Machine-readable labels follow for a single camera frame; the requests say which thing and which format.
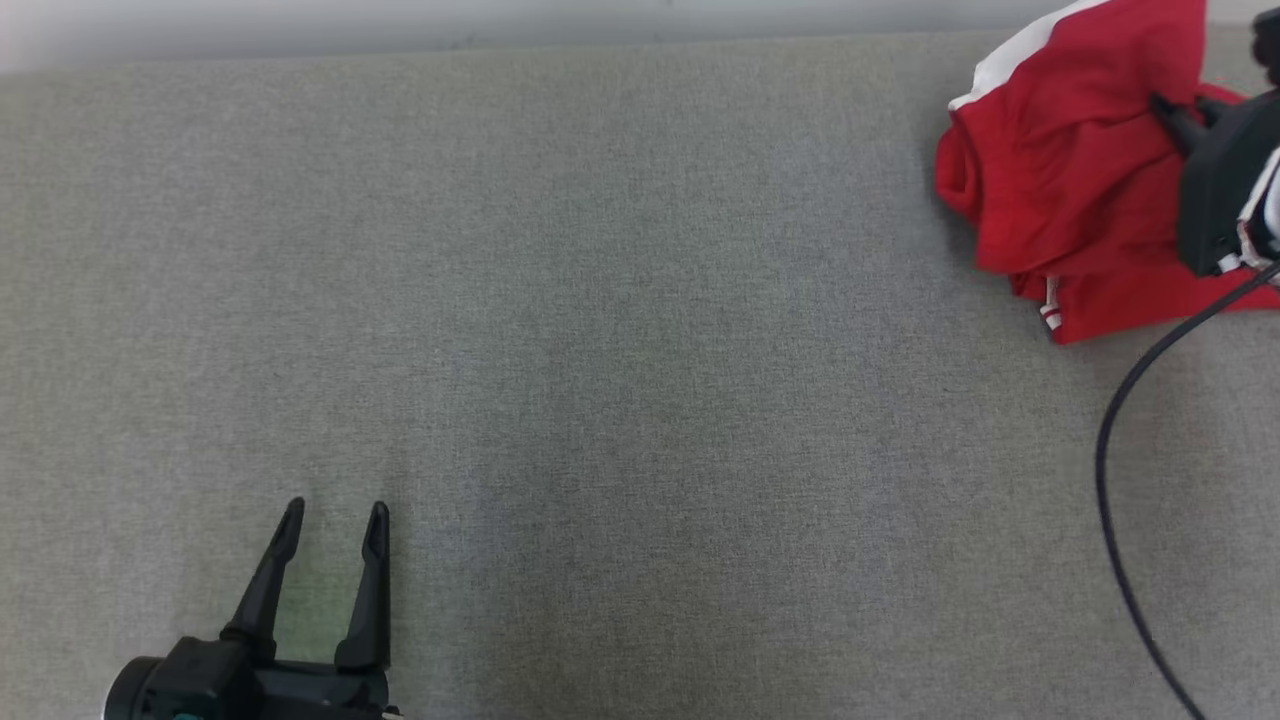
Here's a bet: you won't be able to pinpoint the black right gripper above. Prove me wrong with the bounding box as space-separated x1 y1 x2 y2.
1150 90 1280 276

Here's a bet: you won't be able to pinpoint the red shorts with white trim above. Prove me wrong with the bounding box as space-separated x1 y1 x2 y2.
935 0 1251 278

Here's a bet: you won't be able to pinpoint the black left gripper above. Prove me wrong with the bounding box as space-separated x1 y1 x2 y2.
220 497 401 720

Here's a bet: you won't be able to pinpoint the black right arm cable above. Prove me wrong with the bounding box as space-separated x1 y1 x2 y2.
1094 260 1280 720

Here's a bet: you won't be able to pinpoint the red Bulls basketball jersey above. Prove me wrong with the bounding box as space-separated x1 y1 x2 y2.
1008 83 1280 347

